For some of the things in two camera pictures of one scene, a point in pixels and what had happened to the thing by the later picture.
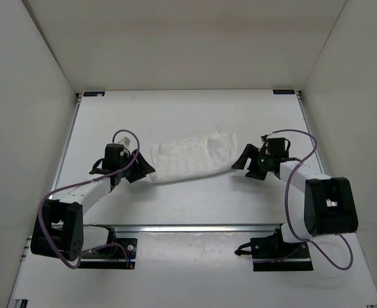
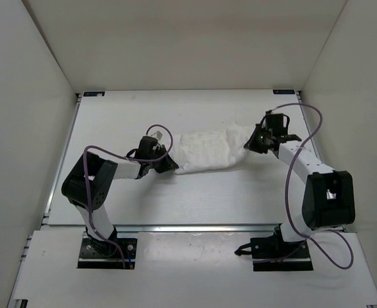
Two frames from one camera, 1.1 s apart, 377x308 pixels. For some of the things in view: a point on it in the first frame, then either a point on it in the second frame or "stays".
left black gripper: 142,168 → 168,165
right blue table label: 284,92 stays
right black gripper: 252,152 → 251,144
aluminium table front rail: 190,228 stays
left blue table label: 93,94 stays
